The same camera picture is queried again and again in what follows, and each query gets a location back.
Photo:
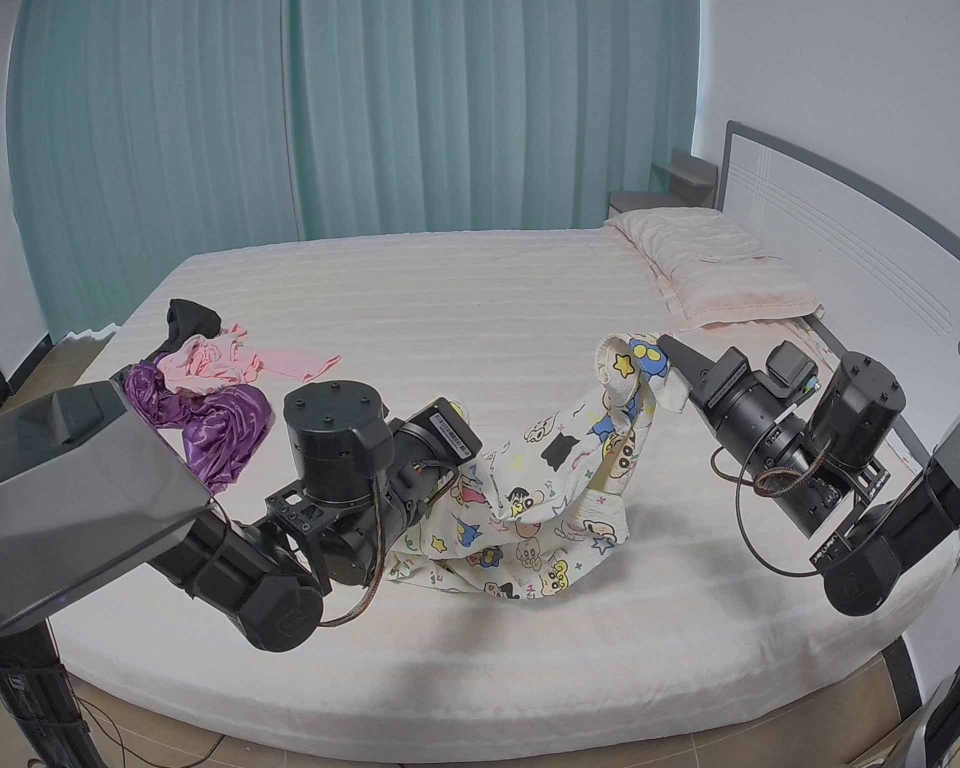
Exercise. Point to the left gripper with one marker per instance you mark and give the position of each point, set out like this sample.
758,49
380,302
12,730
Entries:
431,450

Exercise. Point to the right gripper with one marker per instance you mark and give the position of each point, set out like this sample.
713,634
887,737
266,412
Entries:
739,409

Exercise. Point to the white printed pyjama top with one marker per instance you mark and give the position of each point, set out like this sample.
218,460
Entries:
570,480

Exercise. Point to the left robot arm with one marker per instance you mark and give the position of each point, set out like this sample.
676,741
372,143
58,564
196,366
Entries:
330,442

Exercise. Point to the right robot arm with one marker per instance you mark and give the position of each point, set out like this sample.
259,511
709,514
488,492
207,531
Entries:
855,420

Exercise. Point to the bed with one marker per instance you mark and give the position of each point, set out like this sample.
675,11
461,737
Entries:
450,300

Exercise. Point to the pale pink pillow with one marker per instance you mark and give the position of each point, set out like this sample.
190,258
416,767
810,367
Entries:
712,262

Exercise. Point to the pink garment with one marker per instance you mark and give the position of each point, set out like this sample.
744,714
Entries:
285,364

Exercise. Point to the purple garment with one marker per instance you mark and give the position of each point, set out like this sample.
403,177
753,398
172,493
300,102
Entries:
225,435

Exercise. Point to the grey bedside table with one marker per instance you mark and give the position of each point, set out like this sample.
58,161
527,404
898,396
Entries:
637,201

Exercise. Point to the black garment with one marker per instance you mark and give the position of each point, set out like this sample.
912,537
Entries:
191,319

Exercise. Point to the blue-green curtain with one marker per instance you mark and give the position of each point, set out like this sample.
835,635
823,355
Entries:
150,150
487,112

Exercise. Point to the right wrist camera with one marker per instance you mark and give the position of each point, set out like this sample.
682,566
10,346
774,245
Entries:
791,371

